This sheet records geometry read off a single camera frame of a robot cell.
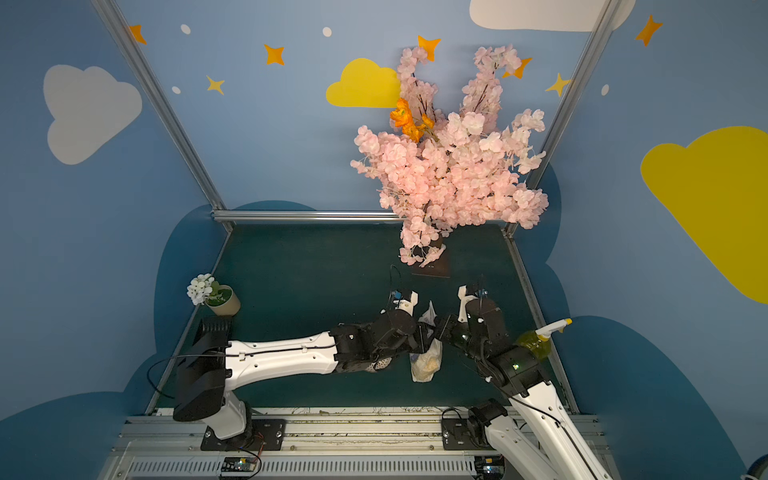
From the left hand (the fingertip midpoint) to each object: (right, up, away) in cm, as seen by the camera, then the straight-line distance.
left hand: (438, 328), depth 72 cm
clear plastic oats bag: (-3, -11, +4) cm, 12 cm away
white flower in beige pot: (-67, +8, +14) cm, 69 cm away
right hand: (0, +3, +2) cm, 3 cm away
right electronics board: (+13, -34, 0) cm, 36 cm away
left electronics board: (-49, -33, 0) cm, 59 cm away
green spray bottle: (+29, -6, +8) cm, 30 cm away
